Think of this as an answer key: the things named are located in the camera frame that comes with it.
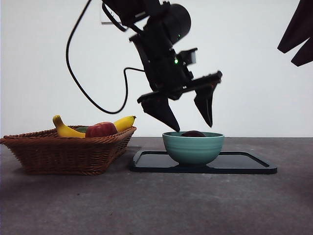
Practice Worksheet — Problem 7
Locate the dark red plum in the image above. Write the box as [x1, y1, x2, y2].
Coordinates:
[180, 130, 206, 138]

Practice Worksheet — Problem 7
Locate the teal bowl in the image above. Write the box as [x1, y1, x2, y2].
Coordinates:
[162, 131, 225, 167]

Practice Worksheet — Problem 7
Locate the red apple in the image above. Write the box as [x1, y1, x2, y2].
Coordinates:
[85, 121, 118, 138]

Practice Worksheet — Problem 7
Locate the black tray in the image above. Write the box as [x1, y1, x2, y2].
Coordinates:
[129, 149, 278, 175]

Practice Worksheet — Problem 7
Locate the yellow banana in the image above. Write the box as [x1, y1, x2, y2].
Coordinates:
[52, 115, 137, 139]

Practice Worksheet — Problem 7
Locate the brown wicker basket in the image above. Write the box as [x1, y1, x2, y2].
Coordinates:
[0, 126, 137, 176]

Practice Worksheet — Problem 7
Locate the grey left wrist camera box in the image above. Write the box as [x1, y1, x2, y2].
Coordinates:
[179, 47, 198, 66]

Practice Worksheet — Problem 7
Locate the black left camera cable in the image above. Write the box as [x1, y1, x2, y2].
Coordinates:
[102, 1, 128, 32]

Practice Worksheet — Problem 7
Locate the white wall socket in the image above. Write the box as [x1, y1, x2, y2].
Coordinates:
[100, 7, 120, 25]

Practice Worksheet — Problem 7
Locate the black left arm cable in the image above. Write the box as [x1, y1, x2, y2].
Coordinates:
[66, 0, 145, 115]

